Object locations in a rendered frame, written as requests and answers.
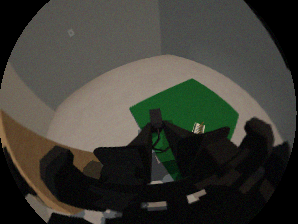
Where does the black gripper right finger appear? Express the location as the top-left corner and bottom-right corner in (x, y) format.
(162, 120), (230, 177)

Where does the green circuit board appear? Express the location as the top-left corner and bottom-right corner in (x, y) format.
(129, 79), (239, 180)

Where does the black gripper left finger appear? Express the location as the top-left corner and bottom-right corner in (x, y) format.
(93, 123), (153, 184)

